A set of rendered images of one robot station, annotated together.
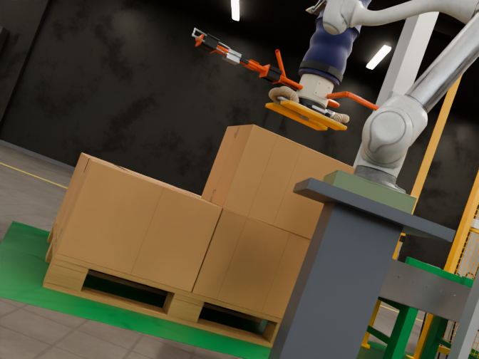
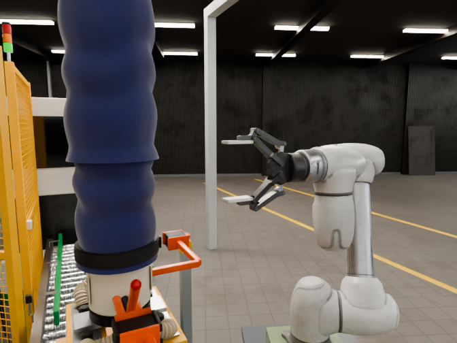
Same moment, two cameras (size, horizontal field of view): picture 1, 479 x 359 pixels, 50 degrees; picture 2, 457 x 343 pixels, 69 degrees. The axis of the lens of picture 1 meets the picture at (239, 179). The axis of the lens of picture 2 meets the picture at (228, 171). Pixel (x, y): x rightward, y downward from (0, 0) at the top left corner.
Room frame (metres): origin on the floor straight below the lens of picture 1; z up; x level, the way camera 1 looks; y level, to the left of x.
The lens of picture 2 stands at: (2.34, 0.73, 1.68)
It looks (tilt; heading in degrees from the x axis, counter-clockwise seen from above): 7 degrees down; 264
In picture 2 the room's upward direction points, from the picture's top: straight up
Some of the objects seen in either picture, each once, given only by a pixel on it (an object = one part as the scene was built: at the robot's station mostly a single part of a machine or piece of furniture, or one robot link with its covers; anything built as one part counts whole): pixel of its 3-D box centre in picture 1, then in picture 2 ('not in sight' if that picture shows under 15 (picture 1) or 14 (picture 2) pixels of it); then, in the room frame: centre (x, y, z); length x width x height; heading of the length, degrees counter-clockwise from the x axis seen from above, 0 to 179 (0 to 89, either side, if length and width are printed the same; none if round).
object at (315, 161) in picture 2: not in sight; (306, 166); (2.05, -0.11, 1.58); 0.09 x 0.06 x 0.09; 111
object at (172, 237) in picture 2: not in sight; (175, 239); (2.43, -0.57, 1.24); 0.09 x 0.08 x 0.05; 21
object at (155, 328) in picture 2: (271, 74); (137, 332); (2.48, 0.03, 1.24); 0.10 x 0.08 x 0.06; 21
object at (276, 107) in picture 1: (297, 114); (86, 327); (2.65, -0.17, 1.13); 0.34 x 0.10 x 0.05; 111
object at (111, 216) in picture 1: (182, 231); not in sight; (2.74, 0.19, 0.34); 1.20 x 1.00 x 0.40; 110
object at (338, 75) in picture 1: (321, 73); (119, 246); (2.56, -0.20, 1.35); 0.23 x 0.23 x 0.04
